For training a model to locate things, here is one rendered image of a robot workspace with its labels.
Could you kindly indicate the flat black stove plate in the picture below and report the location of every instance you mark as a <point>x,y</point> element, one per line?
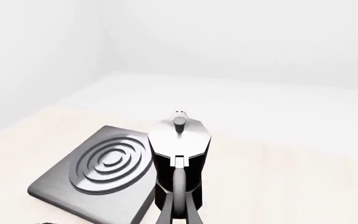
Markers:
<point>92,177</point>

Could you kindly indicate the silver and black moka pot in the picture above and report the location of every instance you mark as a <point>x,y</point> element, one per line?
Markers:
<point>179,163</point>

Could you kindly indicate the round black stove knob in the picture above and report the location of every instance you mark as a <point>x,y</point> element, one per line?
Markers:
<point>47,223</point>

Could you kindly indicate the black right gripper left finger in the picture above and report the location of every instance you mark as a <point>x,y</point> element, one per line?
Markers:
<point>165,211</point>

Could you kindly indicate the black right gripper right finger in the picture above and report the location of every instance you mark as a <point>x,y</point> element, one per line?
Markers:
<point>193,211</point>

